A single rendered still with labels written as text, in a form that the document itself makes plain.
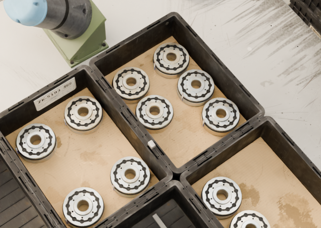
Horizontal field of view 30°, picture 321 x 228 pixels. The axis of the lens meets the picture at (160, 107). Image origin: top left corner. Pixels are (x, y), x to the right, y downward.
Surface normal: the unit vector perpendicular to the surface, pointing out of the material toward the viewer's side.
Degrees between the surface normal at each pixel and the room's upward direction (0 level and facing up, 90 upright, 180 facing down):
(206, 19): 0
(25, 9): 42
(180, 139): 0
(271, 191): 0
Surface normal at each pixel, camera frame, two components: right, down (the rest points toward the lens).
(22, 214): 0.04, -0.45
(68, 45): -0.50, -0.02
